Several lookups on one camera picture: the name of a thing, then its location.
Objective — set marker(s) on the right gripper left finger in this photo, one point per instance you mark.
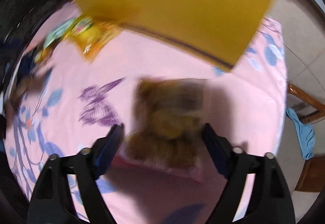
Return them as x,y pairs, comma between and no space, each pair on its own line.
106,148

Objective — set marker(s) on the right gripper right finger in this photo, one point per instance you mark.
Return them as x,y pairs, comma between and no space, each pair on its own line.
219,149

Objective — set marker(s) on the pink bag of chips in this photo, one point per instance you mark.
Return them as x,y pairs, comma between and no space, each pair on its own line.
168,116

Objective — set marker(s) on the light green snack packet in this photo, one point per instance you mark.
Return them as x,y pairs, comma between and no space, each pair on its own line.
57,32

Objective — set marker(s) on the pink patterned tablecloth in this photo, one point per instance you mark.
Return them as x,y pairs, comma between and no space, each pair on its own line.
57,114

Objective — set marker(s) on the blue cloth on chair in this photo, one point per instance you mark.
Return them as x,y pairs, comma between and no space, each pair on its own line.
305,135

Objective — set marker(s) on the wooden chair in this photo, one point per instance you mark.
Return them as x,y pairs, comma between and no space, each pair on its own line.
312,176

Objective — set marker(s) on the blue snack packet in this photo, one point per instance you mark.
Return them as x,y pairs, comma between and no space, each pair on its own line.
24,66

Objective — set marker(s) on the round cake clear packet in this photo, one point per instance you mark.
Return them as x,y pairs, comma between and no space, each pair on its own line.
43,55

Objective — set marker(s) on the yellow bread snack packet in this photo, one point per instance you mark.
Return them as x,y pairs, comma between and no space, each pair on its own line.
90,35

